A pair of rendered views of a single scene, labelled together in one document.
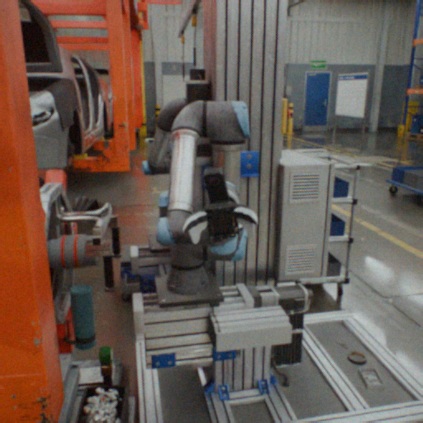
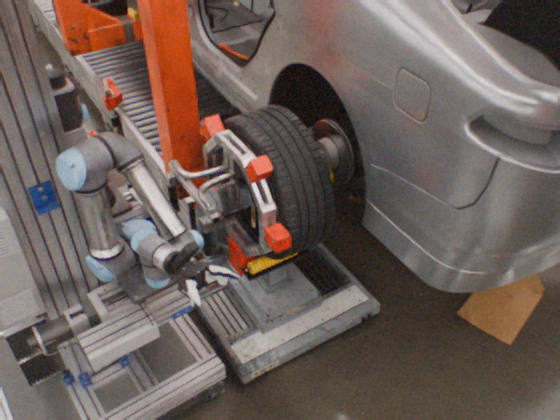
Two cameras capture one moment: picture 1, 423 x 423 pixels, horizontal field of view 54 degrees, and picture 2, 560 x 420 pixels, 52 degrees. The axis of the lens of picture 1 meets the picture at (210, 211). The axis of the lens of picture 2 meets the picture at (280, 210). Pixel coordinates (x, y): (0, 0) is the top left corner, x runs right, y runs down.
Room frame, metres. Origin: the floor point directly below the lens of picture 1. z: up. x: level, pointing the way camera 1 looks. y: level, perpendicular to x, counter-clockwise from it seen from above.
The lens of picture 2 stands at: (3.45, 0.02, 2.44)
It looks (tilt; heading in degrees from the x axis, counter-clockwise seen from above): 41 degrees down; 156
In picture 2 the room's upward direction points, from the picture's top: straight up
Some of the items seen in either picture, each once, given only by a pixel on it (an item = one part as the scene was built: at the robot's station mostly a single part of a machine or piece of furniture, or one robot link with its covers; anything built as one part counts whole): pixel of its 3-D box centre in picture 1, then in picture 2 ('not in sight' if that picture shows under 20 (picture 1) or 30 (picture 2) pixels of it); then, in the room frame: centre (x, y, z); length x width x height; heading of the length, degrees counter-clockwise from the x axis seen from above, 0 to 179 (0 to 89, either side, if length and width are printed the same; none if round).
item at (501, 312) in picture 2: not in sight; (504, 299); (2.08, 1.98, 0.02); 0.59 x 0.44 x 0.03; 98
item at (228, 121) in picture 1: (225, 184); not in sight; (1.37, -0.05, 1.19); 0.15 x 0.12 x 0.55; 87
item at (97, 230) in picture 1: (77, 216); (199, 159); (1.53, 0.51, 1.03); 0.19 x 0.18 x 0.11; 98
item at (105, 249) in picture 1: (98, 247); (176, 176); (1.47, 0.42, 0.93); 0.09 x 0.05 x 0.05; 98
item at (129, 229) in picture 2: (173, 205); (139, 240); (1.86, 0.17, 0.98); 0.13 x 0.12 x 0.14; 116
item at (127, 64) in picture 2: not in sight; (173, 119); (-0.24, 0.81, 0.14); 2.47 x 0.85 x 0.27; 8
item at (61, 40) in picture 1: (78, 45); not in sight; (11.12, 3.26, 2.55); 2.58 x 0.12 x 0.40; 98
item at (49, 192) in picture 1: (54, 252); (238, 195); (1.62, 0.65, 0.85); 0.54 x 0.07 x 0.54; 8
